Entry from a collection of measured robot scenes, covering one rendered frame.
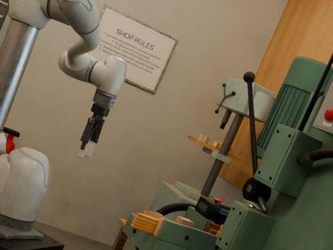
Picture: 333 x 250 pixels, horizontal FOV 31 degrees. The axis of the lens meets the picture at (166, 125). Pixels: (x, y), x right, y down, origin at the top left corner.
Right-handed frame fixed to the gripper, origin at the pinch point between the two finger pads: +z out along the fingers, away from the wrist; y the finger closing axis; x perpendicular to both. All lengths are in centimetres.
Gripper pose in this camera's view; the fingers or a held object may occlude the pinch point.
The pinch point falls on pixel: (85, 150)
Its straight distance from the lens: 258.4
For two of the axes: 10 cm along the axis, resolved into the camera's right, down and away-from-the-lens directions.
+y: 2.5, 0.1, 9.7
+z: -3.5, 9.4, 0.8
